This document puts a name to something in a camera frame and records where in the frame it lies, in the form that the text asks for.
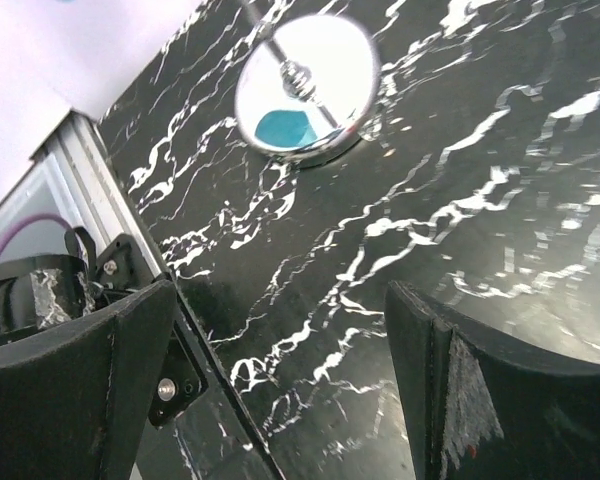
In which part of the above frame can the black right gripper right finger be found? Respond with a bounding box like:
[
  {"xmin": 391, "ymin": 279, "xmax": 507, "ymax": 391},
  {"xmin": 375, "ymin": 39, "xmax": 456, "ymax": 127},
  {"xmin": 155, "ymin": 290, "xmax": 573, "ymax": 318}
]
[{"xmin": 384, "ymin": 281, "xmax": 600, "ymax": 479}]

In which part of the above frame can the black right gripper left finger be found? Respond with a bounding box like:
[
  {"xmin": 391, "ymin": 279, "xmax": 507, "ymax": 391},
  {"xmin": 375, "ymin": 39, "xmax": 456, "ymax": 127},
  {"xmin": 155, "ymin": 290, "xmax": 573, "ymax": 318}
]
[{"xmin": 0, "ymin": 281, "xmax": 176, "ymax": 479}]

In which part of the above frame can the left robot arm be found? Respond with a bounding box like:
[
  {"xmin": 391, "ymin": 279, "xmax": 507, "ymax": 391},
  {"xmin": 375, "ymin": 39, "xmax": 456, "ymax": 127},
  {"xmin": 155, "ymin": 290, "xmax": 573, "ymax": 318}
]
[{"xmin": 0, "ymin": 227, "xmax": 96, "ymax": 346}]

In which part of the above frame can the chrome wine glass rack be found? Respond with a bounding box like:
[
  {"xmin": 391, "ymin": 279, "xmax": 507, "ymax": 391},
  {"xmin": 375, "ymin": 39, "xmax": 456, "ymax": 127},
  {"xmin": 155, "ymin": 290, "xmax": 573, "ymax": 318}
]
[{"xmin": 234, "ymin": 1, "xmax": 381, "ymax": 168}]

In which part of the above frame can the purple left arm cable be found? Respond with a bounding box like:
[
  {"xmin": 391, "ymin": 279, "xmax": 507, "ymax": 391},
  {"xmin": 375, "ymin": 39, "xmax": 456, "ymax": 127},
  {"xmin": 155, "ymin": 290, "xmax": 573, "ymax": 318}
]
[{"xmin": 0, "ymin": 212, "xmax": 66, "ymax": 264}]

